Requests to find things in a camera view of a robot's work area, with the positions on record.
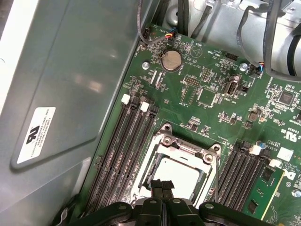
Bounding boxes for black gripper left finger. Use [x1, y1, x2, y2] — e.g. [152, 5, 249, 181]
[67, 178, 165, 226]

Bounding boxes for green motherboard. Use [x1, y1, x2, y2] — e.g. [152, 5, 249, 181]
[82, 22, 301, 226]

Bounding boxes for black PC case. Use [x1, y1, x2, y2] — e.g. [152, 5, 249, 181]
[0, 0, 179, 226]

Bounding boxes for silver CPU plate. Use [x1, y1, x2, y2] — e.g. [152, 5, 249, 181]
[151, 157, 202, 203]

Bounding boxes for thick black cable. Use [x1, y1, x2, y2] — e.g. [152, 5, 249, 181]
[191, 0, 214, 38]
[177, 0, 192, 36]

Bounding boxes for silver drive cage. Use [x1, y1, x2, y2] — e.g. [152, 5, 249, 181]
[162, 0, 301, 43]

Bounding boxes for RAM slot with white clips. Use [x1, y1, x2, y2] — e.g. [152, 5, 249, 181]
[109, 102, 149, 208]
[223, 145, 260, 212]
[86, 93, 130, 216]

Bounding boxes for CPU socket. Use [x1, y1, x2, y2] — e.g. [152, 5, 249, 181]
[133, 122, 222, 205]

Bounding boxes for white label sticker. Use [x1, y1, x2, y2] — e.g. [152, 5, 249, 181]
[16, 107, 56, 165]

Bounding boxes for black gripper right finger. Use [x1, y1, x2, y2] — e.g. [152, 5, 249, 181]
[163, 179, 268, 226]

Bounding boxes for silver coin cell battery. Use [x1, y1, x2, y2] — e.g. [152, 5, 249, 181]
[161, 48, 182, 72]

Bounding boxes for RAM stick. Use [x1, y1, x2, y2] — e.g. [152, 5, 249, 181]
[241, 164, 285, 224]

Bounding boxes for metal socket cover frame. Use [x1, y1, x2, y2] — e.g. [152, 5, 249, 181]
[138, 138, 218, 203]

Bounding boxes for wire locking lever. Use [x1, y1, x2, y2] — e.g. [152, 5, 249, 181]
[213, 158, 221, 202]

